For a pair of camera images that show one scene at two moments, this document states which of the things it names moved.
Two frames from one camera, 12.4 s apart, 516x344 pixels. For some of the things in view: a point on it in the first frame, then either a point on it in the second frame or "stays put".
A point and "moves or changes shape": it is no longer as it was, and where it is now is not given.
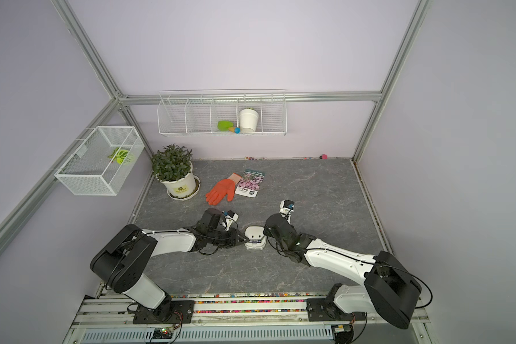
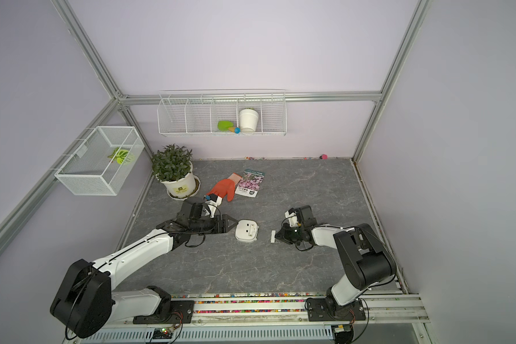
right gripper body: [266, 231] -> [292, 234]
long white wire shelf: [198, 112] stays put
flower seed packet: [250, 183] stays put
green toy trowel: [225, 125] stays put
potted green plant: [171, 165] stays put
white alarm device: [257, 240] moves or changes shape
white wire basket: [102, 162] stays put
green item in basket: [123, 157] stays put
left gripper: [233, 239] -> [222, 228]
